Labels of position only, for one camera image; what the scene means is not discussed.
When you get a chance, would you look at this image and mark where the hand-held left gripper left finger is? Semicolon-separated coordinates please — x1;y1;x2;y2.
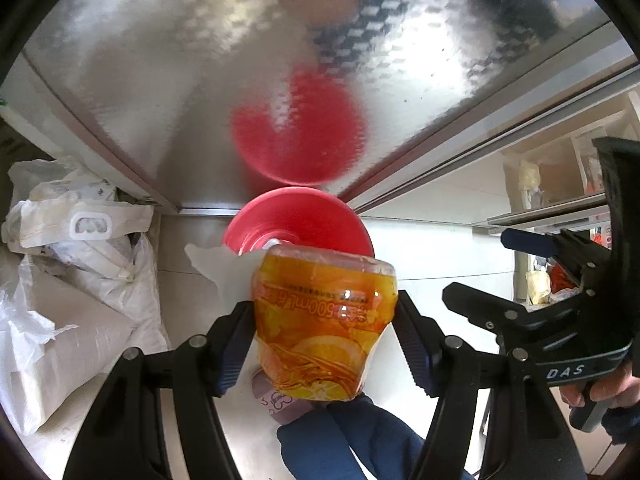
62;300;258;480

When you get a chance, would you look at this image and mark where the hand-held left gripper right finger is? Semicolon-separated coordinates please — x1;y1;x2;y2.
392;290;588;480

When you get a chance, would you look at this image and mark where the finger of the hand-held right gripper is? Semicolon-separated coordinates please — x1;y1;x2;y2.
501;227;624;294
442;281;627;369

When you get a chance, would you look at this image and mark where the orange detergent bottle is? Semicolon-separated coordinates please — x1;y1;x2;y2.
250;246;399;402

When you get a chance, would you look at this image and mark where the red plastic bin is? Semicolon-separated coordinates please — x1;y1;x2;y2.
221;186;375;261

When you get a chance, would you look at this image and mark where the person's right forearm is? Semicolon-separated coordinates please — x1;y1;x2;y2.
600;402;640;448

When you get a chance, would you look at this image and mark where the person's right hand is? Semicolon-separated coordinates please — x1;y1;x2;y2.
559;364;635;413

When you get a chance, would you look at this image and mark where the cream plastic bag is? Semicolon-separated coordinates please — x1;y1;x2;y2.
518;159;543;208
525;269;552;306

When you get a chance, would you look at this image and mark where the pink slipper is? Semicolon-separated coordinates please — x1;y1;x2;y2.
250;369;321;423

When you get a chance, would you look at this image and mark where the storage shelf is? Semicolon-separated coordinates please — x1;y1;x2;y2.
487;105;640;306

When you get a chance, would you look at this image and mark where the white plastic film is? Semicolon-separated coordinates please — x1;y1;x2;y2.
184;241;257;307

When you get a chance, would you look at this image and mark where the person's blue trouser leg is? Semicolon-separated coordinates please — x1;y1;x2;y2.
276;394;476;480

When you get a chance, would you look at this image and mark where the white plastic bags pile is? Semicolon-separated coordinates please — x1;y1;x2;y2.
0;232;173;436

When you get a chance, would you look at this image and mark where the white plastic bag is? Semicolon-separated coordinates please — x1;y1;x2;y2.
2;157;156;281

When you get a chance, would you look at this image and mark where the steel cabinet door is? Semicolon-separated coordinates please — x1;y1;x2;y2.
22;0;613;213

